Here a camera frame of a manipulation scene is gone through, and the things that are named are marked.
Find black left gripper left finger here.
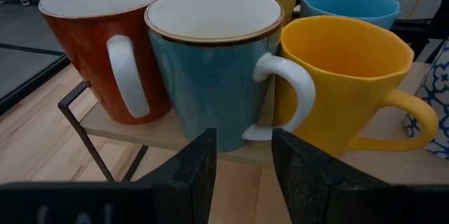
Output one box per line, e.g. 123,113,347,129
138,128,217,224

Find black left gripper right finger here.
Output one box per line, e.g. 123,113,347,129
272,128,387,224

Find orange-yellow faceted mug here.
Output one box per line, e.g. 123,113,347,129
274,15,439,157

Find blue white patterned mug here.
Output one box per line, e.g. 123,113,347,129
403,39,449,160

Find blue faceted mug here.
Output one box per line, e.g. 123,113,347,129
300,0,401,31

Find wooden riser shelf black legs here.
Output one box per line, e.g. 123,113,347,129
58,62,432,185

